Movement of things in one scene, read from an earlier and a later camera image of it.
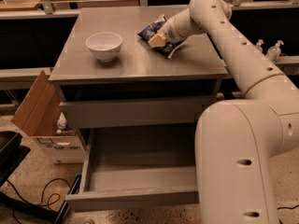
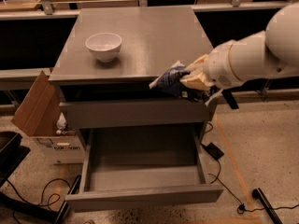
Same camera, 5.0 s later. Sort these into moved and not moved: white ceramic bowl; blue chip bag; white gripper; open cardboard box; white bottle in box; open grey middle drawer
Moved: white gripper; blue chip bag
Not moved: white ceramic bowl; open cardboard box; open grey middle drawer; white bottle in box
